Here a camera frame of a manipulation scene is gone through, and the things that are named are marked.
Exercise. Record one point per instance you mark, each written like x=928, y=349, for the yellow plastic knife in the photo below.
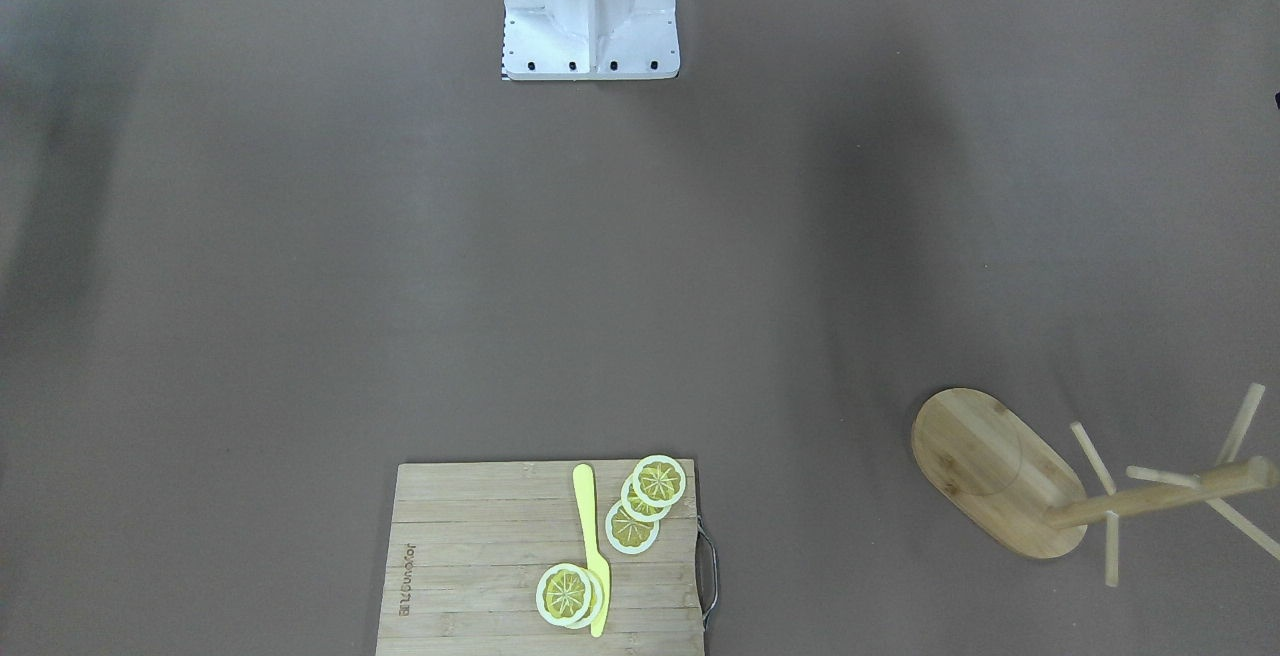
x=584, y=489

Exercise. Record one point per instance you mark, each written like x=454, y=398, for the lemon slice lower stack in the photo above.
x=628, y=535

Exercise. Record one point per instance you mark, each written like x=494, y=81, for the wooden cutting board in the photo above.
x=468, y=544

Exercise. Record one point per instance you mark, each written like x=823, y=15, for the wooden cup storage rack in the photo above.
x=1020, y=491

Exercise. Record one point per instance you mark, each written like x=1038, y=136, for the lemon slice under front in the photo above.
x=596, y=602

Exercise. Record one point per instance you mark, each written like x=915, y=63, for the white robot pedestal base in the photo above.
x=600, y=40

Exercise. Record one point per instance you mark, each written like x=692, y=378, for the lemon slice top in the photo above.
x=659, y=481

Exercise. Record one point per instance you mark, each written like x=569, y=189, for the lemon slice middle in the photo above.
x=638, y=509

